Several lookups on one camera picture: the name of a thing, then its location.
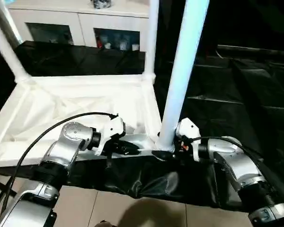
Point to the white plastic table top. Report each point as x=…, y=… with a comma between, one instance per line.
x=61, y=99

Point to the white plastic table leg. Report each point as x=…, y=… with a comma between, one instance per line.
x=151, y=35
x=182, y=71
x=7, y=47

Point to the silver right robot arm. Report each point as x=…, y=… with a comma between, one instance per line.
x=234, y=163

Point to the black mat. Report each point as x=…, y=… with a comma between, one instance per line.
x=239, y=94

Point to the white cup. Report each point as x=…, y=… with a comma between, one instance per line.
x=134, y=46

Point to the white jar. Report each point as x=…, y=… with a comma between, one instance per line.
x=107, y=45

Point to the printed box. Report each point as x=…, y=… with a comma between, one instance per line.
x=123, y=45

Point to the red package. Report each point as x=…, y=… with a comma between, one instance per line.
x=99, y=42

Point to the black stand leg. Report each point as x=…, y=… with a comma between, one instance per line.
x=2, y=189

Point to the white glass-door cabinet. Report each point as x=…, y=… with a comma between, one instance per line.
x=85, y=21

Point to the black object pile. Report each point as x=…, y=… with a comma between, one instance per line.
x=101, y=4

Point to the black backdrop cloth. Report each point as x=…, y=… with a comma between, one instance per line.
x=251, y=21

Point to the grey curtain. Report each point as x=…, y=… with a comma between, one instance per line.
x=14, y=30

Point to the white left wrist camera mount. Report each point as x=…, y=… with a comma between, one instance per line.
x=112, y=130

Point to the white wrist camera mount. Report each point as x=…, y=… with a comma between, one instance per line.
x=189, y=128
x=112, y=130

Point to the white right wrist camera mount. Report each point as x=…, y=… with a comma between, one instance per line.
x=189, y=128

